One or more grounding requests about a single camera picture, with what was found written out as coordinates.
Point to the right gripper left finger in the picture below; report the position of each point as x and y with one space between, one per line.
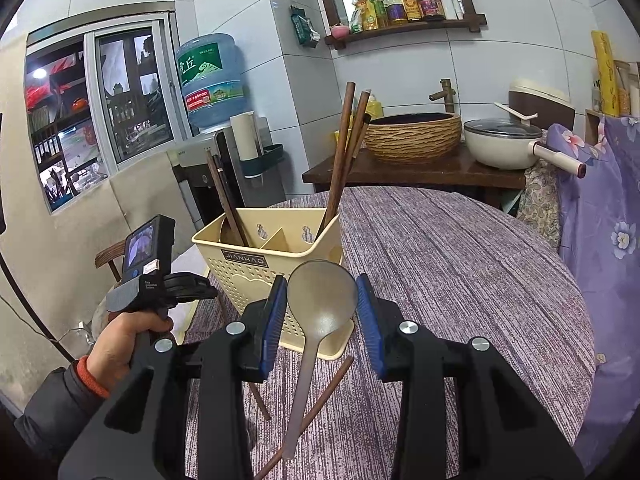
140 431

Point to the floral purple cloth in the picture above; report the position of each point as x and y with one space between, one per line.
599 243

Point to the left forearm dark sleeve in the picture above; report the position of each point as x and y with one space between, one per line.
59 410

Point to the blue water bottle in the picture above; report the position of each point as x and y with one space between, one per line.
209 69

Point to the dark wooden counter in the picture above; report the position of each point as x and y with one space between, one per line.
456 171

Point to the white pot with lid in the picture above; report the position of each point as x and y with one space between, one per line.
501 144

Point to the metal spoon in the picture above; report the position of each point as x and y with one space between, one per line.
322 296

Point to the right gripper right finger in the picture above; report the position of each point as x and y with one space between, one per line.
504 432

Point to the woven basin sink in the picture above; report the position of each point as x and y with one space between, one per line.
413 138

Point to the cream plastic utensil holder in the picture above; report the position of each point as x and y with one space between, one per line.
278 241

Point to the water dispenser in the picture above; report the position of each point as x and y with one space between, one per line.
189 164

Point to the left hand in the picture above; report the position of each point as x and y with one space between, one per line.
108 361

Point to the beige cloth cover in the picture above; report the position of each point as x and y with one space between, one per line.
51 254

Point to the wooden wall shelf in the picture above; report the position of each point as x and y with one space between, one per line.
395 5

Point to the bamboo style faucet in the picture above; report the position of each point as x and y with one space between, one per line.
447 94

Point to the yellow roll package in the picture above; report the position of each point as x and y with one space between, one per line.
610 102

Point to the yellow soap bottle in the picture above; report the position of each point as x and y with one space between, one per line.
375 109

